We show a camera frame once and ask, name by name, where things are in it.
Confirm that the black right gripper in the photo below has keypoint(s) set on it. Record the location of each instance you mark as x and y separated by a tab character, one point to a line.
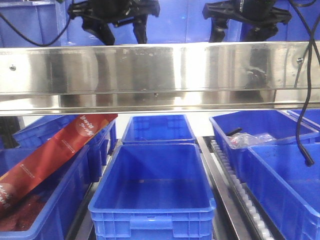
262	15

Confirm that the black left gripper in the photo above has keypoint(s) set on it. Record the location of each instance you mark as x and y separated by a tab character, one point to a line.
97	15

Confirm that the blue bin with plastic bags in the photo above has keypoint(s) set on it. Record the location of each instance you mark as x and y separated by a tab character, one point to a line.
281	126

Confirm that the blue bin rear centre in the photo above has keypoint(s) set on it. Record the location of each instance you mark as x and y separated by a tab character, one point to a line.
158	129

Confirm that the blue bin front right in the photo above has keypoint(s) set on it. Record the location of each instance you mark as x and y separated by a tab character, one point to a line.
287	189

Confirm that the blue bin with red box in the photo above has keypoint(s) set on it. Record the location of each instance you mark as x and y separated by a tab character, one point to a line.
61	193

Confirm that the blue bin front centre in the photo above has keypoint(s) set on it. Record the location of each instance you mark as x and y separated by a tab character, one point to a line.
154	192

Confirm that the red cardboard box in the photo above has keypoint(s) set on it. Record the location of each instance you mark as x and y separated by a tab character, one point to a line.
27	174

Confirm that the white roller track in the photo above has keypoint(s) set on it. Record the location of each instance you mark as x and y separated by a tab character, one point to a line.
242	197

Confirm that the stainless steel shelf rail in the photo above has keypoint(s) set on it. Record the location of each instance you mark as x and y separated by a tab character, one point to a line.
156	78

